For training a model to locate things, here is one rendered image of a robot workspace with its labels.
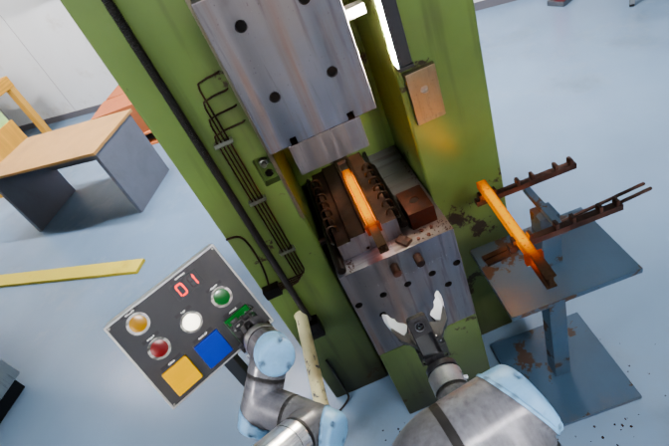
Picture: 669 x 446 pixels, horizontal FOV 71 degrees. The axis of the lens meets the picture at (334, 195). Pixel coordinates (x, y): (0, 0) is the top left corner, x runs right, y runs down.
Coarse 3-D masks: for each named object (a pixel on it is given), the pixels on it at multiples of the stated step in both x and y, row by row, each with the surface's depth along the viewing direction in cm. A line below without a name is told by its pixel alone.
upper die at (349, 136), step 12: (348, 120) 121; (360, 120) 122; (324, 132) 122; (336, 132) 122; (348, 132) 123; (360, 132) 124; (300, 144) 122; (312, 144) 123; (324, 144) 124; (336, 144) 124; (348, 144) 125; (360, 144) 126; (300, 156) 124; (312, 156) 125; (324, 156) 126; (336, 156) 126; (300, 168) 126; (312, 168) 127
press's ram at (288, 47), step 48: (192, 0) 100; (240, 0) 99; (288, 0) 102; (336, 0) 104; (240, 48) 105; (288, 48) 107; (336, 48) 110; (240, 96) 111; (288, 96) 114; (336, 96) 117; (288, 144) 121
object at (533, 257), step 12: (492, 192) 141; (492, 204) 137; (504, 216) 132; (516, 228) 128; (516, 240) 125; (528, 240) 124; (528, 252) 121; (540, 252) 119; (528, 264) 120; (540, 264) 116; (540, 276) 118; (552, 276) 112
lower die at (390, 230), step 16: (336, 160) 176; (352, 160) 174; (320, 176) 176; (336, 176) 170; (368, 176) 164; (320, 192) 168; (336, 192) 163; (368, 192) 157; (336, 208) 158; (352, 208) 154; (384, 208) 148; (336, 224) 152; (352, 224) 148; (384, 224) 144; (336, 240) 147; (352, 240) 144; (368, 240) 146; (352, 256) 148
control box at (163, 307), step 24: (192, 264) 127; (216, 264) 130; (168, 288) 125; (192, 288) 127; (216, 288) 129; (240, 288) 131; (120, 312) 127; (144, 312) 122; (168, 312) 124; (192, 312) 126; (216, 312) 129; (264, 312) 133; (120, 336) 120; (144, 336) 122; (168, 336) 124; (192, 336) 126; (144, 360) 121; (168, 360) 123; (192, 360) 125; (168, 384) 123
